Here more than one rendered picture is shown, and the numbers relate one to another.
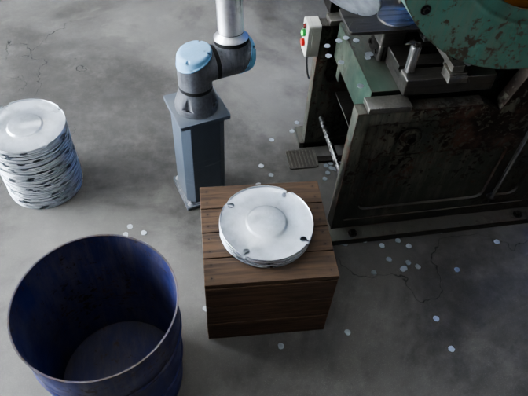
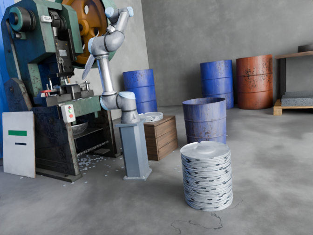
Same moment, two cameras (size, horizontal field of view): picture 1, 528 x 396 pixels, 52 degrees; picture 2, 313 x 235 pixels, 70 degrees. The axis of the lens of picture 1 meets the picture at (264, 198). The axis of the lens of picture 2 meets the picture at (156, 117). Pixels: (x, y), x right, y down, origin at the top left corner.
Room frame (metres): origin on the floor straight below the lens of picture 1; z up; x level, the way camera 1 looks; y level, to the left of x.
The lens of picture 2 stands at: (2.50, 1.62, 0.79)
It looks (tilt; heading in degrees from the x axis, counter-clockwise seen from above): 11 degrees down; 226
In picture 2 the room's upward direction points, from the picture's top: 7 degrees counter-clockwise
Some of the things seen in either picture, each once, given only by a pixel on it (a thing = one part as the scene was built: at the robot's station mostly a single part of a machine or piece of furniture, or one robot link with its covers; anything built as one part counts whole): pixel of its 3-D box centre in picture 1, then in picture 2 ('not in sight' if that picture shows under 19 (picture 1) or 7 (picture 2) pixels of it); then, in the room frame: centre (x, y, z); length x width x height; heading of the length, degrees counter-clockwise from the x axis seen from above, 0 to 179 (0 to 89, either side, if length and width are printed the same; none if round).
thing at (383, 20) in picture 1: (377, 34); (76, 91); (1.56, -0.33, 0.72); 0.25 x 0.14 x 0.14; 103
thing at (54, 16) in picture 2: not in sight; (52, 30); (1.60, -0.50, 1.27); 0.21 x 0.12 x 0.34; 103
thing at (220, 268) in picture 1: (262, 259); (150, 135); (1.01, -0.01, 0.18); 0.40 x 0.38 x 0.35; 100
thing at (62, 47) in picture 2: not in sight; (60, 56); (1.59, -0.46, 1.04); 0.17 x 0.15 x 0.30; 103
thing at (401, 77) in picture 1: (424, 42); (64, 96); (1.60, -0.50, 0.68); 0.45 x 0.30 x 0.06; 13
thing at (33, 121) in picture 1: (24, 125); (204, 149); (1.43, 0.90, 0.32); 0.29 x 0.29 x 0.01
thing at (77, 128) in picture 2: not in sight; (71, 128); (1.60, -0.50, 0.36); 0.34 x 0.34 x 0.10
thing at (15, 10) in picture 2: not in sight; (51, 23); (1.61, -0.50, 1.33); 0.66 x 0.18 x 0.18; 13
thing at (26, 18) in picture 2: not in sight; (22, 22); (1.85, -0.46, 1.31); 0.22 x 0.12 x 0.22; 103
